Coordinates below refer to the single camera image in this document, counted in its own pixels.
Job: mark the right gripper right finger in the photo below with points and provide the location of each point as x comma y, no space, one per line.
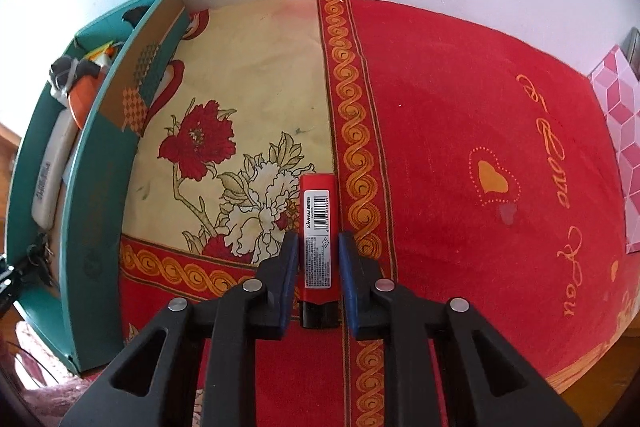
444,363

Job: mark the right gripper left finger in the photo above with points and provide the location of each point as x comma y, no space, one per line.
199,355

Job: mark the teal cardboard box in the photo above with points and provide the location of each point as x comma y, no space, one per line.
79,318

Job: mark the red marker pen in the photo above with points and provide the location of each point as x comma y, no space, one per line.
319,287

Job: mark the orange monkey timer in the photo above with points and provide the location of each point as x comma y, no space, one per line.
76,83

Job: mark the black keys bunch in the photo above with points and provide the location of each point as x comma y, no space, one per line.
39,256

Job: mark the pink fluffy blanket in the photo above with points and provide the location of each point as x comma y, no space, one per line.
44,387

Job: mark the white remote control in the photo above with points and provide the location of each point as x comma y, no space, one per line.
50,174

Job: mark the red patterned cloth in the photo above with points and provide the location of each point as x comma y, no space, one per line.
469,164

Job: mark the pink geometric box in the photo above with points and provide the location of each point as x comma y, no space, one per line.
617,90

